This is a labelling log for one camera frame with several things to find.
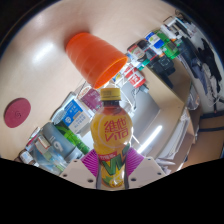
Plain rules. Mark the red and white canister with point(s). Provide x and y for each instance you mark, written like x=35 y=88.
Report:
x=135 y=77

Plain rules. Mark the dark hanging clothes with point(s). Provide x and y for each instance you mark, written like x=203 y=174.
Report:
x=208 y=65

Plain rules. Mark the blue and white carton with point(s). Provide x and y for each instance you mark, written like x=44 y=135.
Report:
x=76 y=116

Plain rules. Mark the white-lidded brown jar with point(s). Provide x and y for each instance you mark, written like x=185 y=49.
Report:
x=26 y=157

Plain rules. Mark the pink packet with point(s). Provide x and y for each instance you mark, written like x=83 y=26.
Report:
x=91 y=99

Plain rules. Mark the orange plastic cup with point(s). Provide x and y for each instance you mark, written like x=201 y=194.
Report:
x=91 y=56

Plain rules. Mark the grey shaker bottle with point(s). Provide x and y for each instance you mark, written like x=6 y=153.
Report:
x=58 y=141

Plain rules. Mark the flat round red coaster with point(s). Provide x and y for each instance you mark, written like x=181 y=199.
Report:
x=17 y=112

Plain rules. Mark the blue-capped white bottle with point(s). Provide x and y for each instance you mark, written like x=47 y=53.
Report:
x=154 y=39

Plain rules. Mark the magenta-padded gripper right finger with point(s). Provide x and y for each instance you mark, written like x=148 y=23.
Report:
x=136 y=161

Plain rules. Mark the yellow-labelled tea drink bottle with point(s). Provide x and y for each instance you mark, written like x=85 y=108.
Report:
x=111 y=133

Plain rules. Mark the green bottle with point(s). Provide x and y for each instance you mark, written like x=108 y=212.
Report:
x=75 y=138

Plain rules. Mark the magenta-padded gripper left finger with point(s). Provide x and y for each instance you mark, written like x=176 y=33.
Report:
x=88 y=163

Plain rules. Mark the white LED strip light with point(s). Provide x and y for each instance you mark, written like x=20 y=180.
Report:
x=150 y=139

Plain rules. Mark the green box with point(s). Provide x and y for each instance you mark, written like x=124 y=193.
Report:
x=168 y=45

